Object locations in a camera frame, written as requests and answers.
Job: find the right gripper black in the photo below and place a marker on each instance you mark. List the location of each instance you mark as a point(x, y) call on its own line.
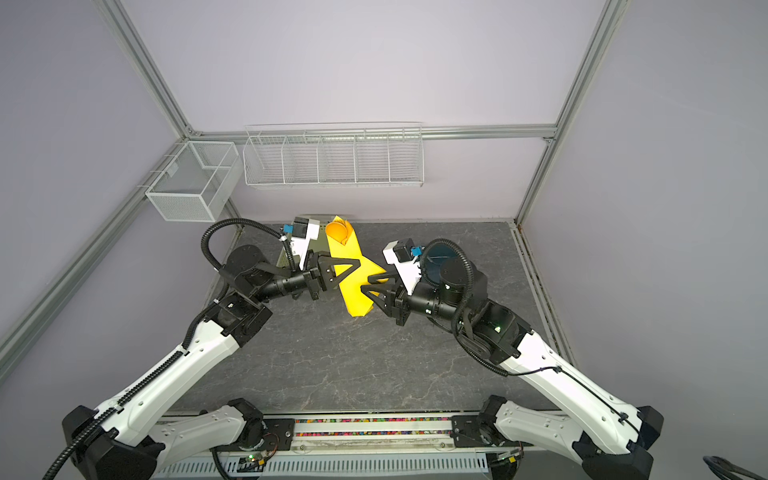
point(401, 308)

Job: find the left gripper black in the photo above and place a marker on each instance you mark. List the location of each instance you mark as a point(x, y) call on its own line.
point(329, 277)

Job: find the yellow paper napkin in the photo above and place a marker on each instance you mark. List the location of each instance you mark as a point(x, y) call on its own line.
point(357, 304)

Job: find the orange plastic spoon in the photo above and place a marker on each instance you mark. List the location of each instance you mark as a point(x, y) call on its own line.
point(339, 230)

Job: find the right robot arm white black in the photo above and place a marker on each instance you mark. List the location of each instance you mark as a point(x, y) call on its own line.
point(502, 342)

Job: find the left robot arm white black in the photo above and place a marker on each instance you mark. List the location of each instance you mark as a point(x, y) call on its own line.
point(123, 438)

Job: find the dark teal plastic bin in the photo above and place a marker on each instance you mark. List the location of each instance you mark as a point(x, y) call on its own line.
point(441, 262)

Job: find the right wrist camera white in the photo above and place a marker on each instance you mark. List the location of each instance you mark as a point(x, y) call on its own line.
point(404, 255)

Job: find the white wire shelf rack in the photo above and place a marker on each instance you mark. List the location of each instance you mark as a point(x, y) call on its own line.
point(334, 154)

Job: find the white mesh wall basket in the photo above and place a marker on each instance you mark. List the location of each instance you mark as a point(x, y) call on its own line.
point(197, 183)

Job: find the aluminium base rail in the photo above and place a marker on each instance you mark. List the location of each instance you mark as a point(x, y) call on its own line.
point(384, 438)

